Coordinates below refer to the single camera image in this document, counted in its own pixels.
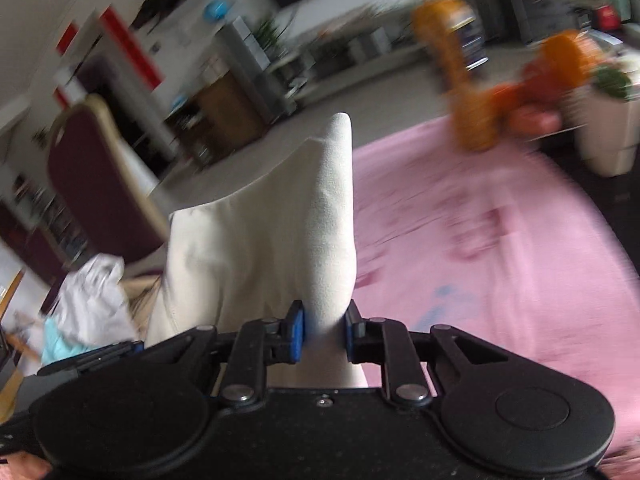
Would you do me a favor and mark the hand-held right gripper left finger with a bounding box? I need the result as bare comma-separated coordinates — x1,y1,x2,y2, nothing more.
142,300,306,407

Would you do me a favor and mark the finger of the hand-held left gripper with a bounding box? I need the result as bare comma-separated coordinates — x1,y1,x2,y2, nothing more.
37,341,146,377

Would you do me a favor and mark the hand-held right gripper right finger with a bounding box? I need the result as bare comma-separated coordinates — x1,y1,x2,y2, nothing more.
344,299,511,407

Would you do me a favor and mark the beige polo shirt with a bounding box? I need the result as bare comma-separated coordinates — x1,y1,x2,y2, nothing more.
145,112,371,391

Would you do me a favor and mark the person's left hand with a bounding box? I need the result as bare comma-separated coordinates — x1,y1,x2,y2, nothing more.
0,451,55,480

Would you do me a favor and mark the teal cloth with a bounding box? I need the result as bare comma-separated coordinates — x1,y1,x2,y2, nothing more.
42,317,96,366

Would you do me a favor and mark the white crumpled cloth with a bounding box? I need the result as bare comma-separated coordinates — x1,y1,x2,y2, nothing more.
50,255,138,351

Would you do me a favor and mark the light wooden stool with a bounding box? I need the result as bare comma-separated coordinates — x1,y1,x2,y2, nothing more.
120,272,166,313

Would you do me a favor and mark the pink blanket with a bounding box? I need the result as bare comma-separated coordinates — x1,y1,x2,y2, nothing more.
350,115,640,480

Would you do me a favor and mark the brown wooden cabinet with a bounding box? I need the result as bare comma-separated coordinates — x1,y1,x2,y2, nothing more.
192,72,268,163

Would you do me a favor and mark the orange giraffe plush toy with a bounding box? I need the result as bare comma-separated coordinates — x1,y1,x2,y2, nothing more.
412,0,506,153

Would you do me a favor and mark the grey shelf unit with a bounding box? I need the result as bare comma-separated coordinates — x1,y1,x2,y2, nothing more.
272,22,436,106

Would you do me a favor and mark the green potted plant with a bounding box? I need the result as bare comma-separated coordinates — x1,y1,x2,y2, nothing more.
254,14,292,58

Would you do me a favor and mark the red orange plush toy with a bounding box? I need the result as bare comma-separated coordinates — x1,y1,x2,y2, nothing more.
492,30,588,136

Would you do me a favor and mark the white planter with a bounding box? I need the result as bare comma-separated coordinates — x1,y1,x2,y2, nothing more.
575,55,640,178

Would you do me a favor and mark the blue ball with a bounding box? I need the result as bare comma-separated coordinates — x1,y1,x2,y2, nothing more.
204,0,232,22

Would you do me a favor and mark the grey cabinet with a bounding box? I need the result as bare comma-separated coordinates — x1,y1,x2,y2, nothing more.
505,0,596,47

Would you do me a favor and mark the maroon chair with beige frame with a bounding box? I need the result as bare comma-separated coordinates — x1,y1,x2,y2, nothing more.
45,92,171,266

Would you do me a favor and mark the red wall banner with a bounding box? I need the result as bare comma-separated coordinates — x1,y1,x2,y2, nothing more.
54,22,82,109
100,5,166,91

